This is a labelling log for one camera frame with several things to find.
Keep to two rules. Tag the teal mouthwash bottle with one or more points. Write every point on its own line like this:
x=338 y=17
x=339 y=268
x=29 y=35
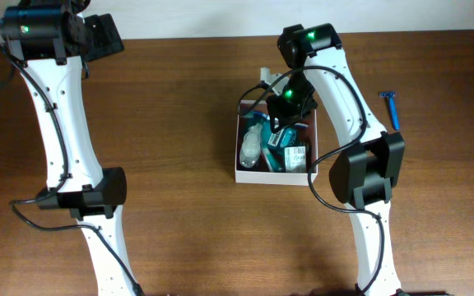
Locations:
x=278 y=141

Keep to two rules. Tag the green white soap box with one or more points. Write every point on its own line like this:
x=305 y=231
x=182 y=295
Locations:
x=295 y=159

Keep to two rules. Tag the clear spray bottle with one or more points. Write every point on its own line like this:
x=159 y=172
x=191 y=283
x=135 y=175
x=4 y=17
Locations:
x=251 y=147

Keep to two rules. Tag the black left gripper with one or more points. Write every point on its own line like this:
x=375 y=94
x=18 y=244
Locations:
x=103 y=37

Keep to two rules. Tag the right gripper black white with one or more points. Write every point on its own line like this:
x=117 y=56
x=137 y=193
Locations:
x=288 y=110

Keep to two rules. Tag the blue disposable razor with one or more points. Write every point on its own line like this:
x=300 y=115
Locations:
x=389 y=96

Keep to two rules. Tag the blue white toothbrush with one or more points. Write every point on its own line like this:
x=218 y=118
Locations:
x=265 y=118

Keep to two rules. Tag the white cardboard box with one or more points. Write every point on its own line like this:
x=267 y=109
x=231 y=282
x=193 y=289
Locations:
x=260 y=173

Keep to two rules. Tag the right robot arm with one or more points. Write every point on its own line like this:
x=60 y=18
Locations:
x=368 y=158

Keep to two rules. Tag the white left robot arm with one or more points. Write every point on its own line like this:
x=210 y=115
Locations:
x=50 y=43

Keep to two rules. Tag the green toothpaste tube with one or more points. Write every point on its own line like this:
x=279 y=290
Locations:
x=273 y=164

